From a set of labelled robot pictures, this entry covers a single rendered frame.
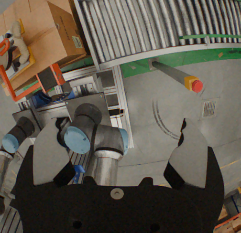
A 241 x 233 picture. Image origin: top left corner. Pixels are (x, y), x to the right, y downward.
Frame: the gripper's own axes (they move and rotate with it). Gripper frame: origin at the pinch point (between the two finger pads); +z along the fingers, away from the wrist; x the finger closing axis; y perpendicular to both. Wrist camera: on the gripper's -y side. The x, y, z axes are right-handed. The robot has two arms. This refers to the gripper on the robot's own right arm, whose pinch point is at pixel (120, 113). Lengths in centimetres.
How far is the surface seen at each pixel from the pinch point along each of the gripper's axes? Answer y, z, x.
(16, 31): -23, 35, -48
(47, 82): 2.4, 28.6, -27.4
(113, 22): -31, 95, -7
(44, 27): -26, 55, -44
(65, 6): -53, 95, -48
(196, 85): 8, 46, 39
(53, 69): -2.0, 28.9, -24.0
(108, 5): -47, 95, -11
